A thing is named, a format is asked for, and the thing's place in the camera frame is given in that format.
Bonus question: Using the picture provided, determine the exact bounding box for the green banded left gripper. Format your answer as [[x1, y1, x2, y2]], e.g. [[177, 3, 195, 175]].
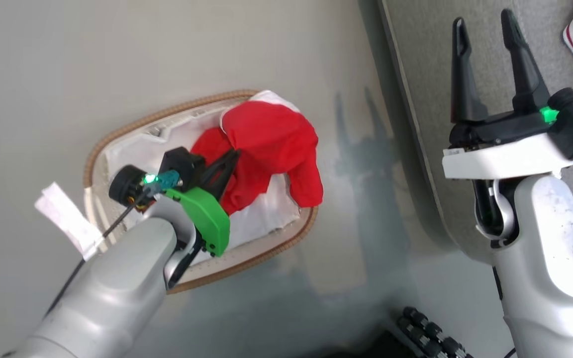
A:
[[159, 146, 241, 258]]

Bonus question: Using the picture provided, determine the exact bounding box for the woven basket with white liner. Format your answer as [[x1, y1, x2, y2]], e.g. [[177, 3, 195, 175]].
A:
[[83, 89, 319, 295]]

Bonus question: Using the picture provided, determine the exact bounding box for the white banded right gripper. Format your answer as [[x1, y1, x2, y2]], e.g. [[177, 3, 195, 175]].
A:
[[442, 8, 573, 180]]

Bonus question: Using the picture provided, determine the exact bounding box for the white paper tag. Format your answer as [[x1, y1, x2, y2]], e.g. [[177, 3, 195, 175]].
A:
[[34, 181, 105, 262]]

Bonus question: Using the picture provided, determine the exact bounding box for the red cloth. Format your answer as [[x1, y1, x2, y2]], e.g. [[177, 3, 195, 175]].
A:
[[190, 100, 325, 216]]

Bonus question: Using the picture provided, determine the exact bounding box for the white fabric basket liner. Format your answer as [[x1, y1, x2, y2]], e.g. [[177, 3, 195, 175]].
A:
[[103, 90, 302, 252]]

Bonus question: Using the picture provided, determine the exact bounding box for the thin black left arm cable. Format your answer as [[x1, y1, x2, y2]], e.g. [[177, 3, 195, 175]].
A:
[[45, 191, 154, 316]]

